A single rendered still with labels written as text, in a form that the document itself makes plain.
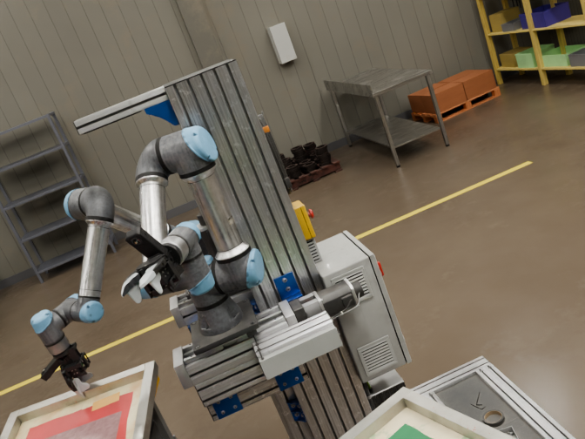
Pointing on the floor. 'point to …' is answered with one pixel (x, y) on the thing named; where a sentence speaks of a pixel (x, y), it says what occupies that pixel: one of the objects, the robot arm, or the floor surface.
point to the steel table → (373, 82)
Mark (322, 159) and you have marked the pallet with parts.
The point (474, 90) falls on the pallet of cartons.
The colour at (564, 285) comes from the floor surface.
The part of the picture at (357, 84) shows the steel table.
